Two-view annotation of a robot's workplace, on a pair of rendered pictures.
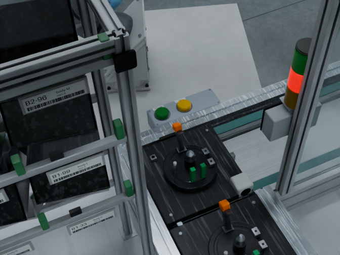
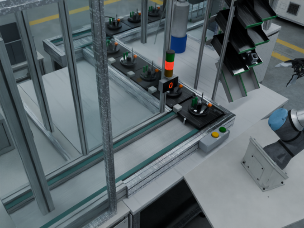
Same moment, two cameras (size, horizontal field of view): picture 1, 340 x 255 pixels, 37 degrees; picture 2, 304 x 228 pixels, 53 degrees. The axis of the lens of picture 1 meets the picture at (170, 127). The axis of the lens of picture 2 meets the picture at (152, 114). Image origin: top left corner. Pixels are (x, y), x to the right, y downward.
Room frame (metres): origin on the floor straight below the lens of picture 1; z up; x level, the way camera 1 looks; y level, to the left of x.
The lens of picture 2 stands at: (2.09, -0.87, 2.25)
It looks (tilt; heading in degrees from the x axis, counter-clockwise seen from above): 41 degrees down; 160
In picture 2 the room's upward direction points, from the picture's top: 3 degrees clockwise
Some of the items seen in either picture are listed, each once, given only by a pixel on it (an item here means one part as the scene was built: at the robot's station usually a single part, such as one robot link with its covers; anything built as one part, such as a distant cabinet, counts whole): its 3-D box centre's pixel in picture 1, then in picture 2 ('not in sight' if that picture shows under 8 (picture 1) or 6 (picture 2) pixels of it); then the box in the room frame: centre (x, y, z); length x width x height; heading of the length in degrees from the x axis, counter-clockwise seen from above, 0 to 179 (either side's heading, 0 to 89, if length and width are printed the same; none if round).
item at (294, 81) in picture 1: (301, 76); (169, 64); (0.71, -0.27, 1.33); 0.05 x 0.05 x 0.05
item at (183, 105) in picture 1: (184, 105); (215, 135); (0.98, -0.04, 0.96); 0.04 x 0.04 x 0.02
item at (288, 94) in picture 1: (297, 93); (168, 71); (0.71, -0.27, 1.28); 0.05 x 0.05 x 0.05
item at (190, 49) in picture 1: (123, 80); (259, 169); (1.22, 0.15, 0.84); 0.90 x 0.70 x 0.03; 94
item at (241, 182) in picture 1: (241, 185); (177, 108); (0.70, -0.18, 0.97); 0.05 x 0.05 x 0.04; 22
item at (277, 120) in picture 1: (298, 90); (168, 70); (0.71, -0.27, 1.29); 0.12 x 0.05 x 0.25; 112
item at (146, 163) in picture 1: (189, 171); (198, 111); (0.75, -0.05, 0.96); 0.24 x 0.24 x 0.02; 22
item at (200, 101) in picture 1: (184, 113); (214, 138); (0.98, -0.04, 0.93); 0.21 x 0.07 x 0.06; 112
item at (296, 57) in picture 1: (306, 57); (169, 56); (0.71, -0.27, 1.38); 0.05 x 0.05 x 0.05
